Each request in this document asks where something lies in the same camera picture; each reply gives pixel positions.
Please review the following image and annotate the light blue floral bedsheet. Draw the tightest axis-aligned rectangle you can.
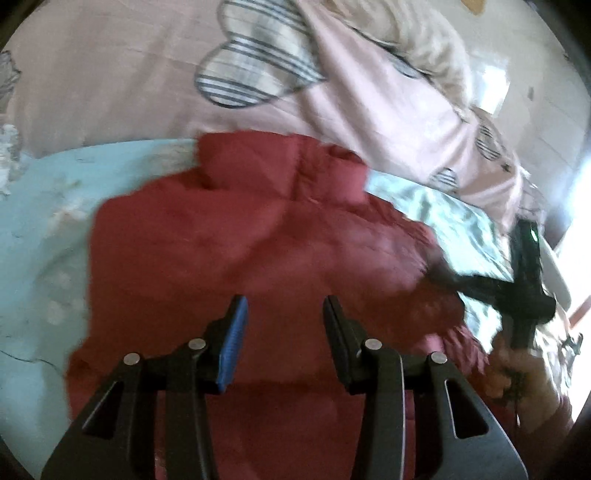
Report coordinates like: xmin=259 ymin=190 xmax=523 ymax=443
xmin=0 ymin=138 xmax=518 ymax=480

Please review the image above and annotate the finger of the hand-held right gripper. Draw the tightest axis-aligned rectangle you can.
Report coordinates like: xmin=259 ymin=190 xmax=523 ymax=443
xmin=425 ymin=258 xmax=467 ymax=296

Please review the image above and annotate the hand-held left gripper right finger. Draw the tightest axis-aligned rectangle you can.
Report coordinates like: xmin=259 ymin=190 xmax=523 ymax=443
xmin=322 ymin=295 xmax=529 ymax=480

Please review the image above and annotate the person's right hand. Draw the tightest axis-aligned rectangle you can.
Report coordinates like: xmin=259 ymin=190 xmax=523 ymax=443
xmin=489 ymin=332 xmax=561 ymax=430

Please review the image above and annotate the person's right forearm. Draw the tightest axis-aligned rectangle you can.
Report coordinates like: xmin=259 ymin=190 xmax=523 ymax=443
xmin=519 ymin=392 xmax=575 ymax=446

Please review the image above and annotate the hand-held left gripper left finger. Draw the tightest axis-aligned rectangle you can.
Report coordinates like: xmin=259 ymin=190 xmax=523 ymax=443
xmin=41 ymin=295 xmax=250 ymax=480

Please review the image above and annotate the red quilted jacket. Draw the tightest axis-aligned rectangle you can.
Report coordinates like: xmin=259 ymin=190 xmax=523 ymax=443
xmin=65 ymin=130 xmax=490 ymax=480

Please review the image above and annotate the pink heart print quilt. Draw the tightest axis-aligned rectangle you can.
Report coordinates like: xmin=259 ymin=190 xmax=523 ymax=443
xmin=0 ymin=0 xmax=532 ymax=232

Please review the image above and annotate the white plastic object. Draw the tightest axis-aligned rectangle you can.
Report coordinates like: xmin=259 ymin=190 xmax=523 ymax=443
xmin=538 ymin=235 xmax=573 ymax=310

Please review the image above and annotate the beige pillow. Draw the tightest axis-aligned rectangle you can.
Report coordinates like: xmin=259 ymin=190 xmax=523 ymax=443
xmin=318 ymin=0 xmax=476 ymax=121

